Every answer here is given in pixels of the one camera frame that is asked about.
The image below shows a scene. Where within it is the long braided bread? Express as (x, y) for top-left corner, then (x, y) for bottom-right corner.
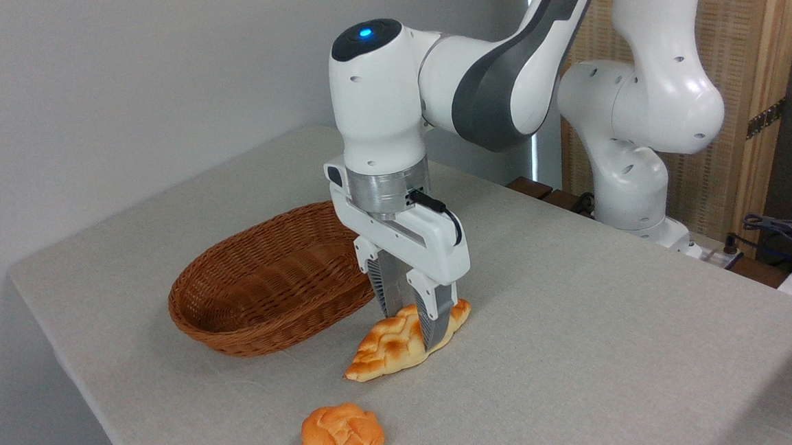
(338, 297), (476, 385)

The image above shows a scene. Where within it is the metal screen hinge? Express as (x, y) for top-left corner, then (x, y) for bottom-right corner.
(744, 97), (789, 141)

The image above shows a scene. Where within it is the brown wicker oval basket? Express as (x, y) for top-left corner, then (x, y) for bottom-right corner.
(162, 198), (381, 363)

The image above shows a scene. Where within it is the grey tablecloth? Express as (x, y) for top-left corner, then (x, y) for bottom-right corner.
(0, 94), (792, 445)

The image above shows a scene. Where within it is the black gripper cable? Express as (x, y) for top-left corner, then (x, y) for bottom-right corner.
(407, 186), (465, 251)

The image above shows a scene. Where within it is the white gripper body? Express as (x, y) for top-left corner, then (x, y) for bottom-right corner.
(323, 150), (474, 293)

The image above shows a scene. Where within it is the round knotted bread bun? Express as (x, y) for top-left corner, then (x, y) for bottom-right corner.
(296, 400), (386, 445)

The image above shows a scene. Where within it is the white power strip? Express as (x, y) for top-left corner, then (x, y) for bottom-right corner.
(684, 227), (745, 272)

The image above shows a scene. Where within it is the black cable bundle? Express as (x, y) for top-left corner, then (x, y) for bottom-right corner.
(721, 210), (792, 280)

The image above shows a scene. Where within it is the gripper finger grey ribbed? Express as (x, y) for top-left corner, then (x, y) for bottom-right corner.
(405, 265), (462, 354)
(353, 233), (404, 321)

